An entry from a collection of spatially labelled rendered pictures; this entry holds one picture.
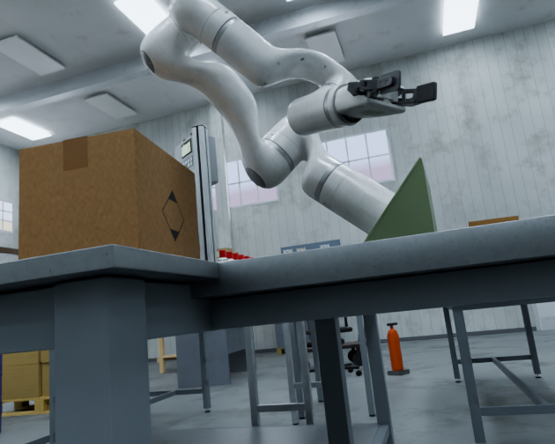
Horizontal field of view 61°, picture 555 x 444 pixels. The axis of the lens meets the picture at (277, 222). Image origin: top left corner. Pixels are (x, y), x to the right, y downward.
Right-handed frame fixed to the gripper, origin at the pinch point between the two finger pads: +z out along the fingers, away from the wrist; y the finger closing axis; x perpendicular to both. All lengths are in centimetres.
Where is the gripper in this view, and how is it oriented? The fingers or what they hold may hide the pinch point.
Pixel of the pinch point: (413, 86)
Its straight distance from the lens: 85.2
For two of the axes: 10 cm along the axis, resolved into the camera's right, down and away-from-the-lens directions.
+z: 5.6, 0.2, -8.3
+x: 0.4, -10.0, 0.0
